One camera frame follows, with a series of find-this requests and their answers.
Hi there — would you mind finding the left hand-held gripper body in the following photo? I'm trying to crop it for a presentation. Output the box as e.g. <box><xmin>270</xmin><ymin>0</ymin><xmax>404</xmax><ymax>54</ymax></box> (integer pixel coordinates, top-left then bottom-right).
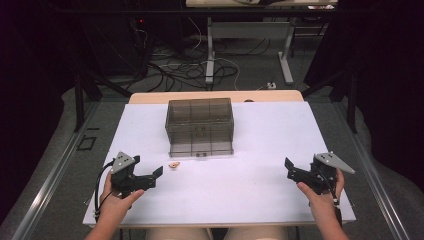
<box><xmin>109</xmin><ymin>151</ymin><xmax>148</xmax><ymax>199</ymax></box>

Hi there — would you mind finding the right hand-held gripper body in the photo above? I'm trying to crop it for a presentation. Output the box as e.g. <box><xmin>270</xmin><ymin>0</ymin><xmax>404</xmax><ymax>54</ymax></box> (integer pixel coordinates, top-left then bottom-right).
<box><xmin>309</xmin><ymin>151</ymin><xmax>356</xmax><ymax>196</ymax></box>

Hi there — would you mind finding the translucent brown drawer box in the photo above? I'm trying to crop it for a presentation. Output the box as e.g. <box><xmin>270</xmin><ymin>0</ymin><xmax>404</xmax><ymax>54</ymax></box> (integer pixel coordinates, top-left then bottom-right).
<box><xmin>164</xmin><ymin>97</ymin><xmax>235</xmax><ymax>158</ymax></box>

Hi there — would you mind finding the person's left hand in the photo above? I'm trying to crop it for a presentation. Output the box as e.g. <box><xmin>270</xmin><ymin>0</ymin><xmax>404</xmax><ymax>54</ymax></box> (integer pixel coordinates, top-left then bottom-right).
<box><xmin>99</xmin><ymin>172</ymin><xmax>146</xmax><ymax>222</ymax></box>

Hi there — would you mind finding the person's right hand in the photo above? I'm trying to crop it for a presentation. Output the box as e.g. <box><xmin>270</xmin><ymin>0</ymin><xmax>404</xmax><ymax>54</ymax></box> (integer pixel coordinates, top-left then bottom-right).
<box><xmin>296</xmin><ymin>168</ymin><xmax>346</xmax><ymax>216</ymax></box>

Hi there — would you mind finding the person's left leg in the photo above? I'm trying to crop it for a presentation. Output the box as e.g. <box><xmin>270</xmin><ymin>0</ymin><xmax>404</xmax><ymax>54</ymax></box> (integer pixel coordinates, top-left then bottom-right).
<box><xmin>144</xmin><ymin>227</ymin><xmax>214</xmax><ymax>240</ymax></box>

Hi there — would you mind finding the person's leg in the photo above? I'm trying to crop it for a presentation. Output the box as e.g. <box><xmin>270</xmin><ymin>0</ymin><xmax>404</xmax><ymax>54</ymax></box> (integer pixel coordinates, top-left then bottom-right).
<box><xmin>222</xmin><ymin>226</ymin><xmax>290</xmax><ymax>240</ymax></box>
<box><xmin>144</xmin><ymin>227</ymin><xmax>214</xmax><ymax>240</ymax></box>

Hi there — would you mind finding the white table mat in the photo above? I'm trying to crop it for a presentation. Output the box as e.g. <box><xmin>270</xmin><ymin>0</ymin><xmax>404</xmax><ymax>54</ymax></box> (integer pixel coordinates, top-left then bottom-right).
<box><xmin>82</xmin><ymin>101</ymin><xmax>357</xmax><ymax>228</ymax></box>

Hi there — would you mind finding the person's right leg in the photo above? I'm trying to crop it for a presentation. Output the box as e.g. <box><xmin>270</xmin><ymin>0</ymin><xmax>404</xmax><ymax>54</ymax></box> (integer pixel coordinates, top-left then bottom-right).
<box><xmin>222</xmin><ymin>226</ymin><xmax>290</xmax><ymax>240</ymax></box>

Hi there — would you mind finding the black metal stand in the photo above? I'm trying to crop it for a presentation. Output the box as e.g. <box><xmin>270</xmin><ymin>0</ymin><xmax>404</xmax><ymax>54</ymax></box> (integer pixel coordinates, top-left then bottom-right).
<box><xmin>72</xmin><ymin>63</ymin><xmax>134</xmax><ymax>133</ymax></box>
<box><xmin>300</xmin><ymin>64</ymin><xmax>360</xmax><ymax>135</ymax></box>

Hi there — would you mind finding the dark curtain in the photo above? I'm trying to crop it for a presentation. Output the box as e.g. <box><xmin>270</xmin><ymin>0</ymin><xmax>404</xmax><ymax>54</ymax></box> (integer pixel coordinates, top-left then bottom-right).
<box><xmin>304</xmin><ymin>0</ymin><xmax>424</xmax><ymax>194</ymax></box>
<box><xmin>0</xmin><ymin>0</ymin><xmax>84</xmax><ymax>226</ymax></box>

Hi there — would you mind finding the dark computer tower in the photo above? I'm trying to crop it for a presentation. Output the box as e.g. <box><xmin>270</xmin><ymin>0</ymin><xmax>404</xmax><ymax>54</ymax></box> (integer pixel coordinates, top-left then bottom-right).
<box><xmin>81</xmin><ymin>14</ymin><xmax>153</xmax><ymax>78</ymax></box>

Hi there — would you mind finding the white-legged desk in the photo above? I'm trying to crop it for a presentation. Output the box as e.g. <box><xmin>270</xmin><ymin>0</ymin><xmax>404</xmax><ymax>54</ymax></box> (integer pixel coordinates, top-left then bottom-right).
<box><xmin>184</xmin><ymin>0</ymin><xmax>338</xmax><ymax>86</ymax></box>

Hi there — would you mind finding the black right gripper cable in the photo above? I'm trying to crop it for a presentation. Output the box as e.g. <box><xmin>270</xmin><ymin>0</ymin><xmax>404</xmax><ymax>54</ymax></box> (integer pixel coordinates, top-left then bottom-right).
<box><xmin>318</xmin><ymin>168</ymin><xmax>344</xmax><ymax>228</ymax></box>

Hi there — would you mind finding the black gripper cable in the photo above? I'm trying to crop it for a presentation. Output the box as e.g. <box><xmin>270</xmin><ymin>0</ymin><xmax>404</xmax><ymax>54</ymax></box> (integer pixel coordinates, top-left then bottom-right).
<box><xmin>318</xmin><ymin>168</ymin><xmax>344</xmax><ymax>228</ymax></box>
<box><xmin>93</xmin><ymin>160</ymin><xmax>116</xmax><ymax>223</ymax></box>

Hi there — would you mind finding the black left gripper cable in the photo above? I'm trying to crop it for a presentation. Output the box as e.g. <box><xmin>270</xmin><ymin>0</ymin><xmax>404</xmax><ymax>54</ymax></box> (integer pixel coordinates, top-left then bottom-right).
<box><xmin>93</xmin><ymin>160</ymin><xmax>116</xmax><ymax>223</ymax></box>

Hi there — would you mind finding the aluminium floor rail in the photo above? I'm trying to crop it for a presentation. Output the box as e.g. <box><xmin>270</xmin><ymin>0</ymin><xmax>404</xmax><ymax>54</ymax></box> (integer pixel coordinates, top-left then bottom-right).
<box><xmin>332</xmin><ymin>99</ymin><xmax>412</xmax><ymax>240</ymax></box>
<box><xmin>10</xmin><ymin>100</ymin><xmax>102</xmax><ymax>240</ymax></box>

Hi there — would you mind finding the tangle of floor cables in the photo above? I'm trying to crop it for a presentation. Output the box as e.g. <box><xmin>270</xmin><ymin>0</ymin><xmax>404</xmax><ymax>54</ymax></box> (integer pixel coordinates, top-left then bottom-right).
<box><xmin>133</xmin><ymin>18</ymin><xmax>273</xmax><ymax>94</ymax></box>

